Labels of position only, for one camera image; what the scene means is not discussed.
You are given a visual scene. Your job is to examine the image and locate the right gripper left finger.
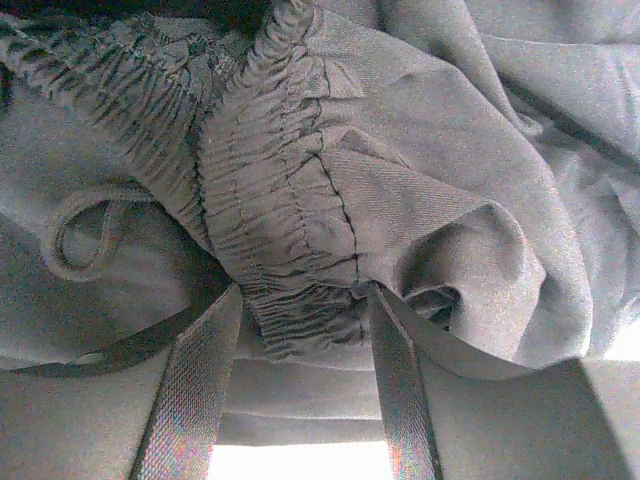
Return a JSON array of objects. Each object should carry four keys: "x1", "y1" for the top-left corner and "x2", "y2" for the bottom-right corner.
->
[{"x1": 1, "y1": 285, "x2": 243, "y2": 479}]

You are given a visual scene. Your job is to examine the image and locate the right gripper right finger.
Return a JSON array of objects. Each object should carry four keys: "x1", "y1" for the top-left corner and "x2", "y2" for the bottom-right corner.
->
[{"x1": 368, "y1": 285, "x2": 639, "y2": 479}]

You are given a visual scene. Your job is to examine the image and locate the black trousers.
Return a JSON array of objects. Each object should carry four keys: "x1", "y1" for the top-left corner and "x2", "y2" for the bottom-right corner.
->
[{"x1": 1, "y1": 1, "x2": 639, "y2": 443}]

